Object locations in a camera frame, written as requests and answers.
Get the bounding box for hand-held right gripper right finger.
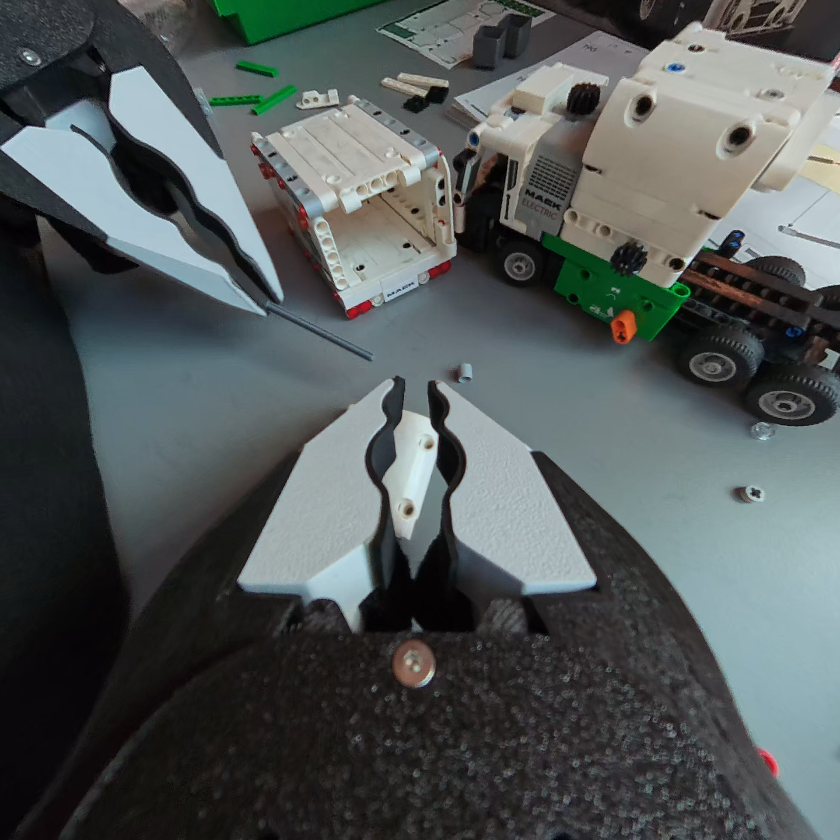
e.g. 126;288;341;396
428;380;599;597

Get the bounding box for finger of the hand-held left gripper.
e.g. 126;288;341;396
105;64;286;306
0;101;271;319

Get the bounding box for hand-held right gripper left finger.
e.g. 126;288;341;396
238;377;408;633

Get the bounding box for white curved lego panel assembly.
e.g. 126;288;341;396
382;410;440;541

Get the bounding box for dark grey lego axle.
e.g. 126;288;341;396
266;302;374;361

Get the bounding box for white lego container box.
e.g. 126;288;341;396
250;96;459;320

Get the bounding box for dark grey lego piece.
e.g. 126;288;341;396
497;13;533;60
472;25;506;70

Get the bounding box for white green lego truck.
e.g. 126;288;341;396
451;20;840;427

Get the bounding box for lego instruction booklet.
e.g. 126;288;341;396
446;29;840;293

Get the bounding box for green plastic bin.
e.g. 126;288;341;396
205;0;427;46

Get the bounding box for green white sticker sheet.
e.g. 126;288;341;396
376;0;549;70

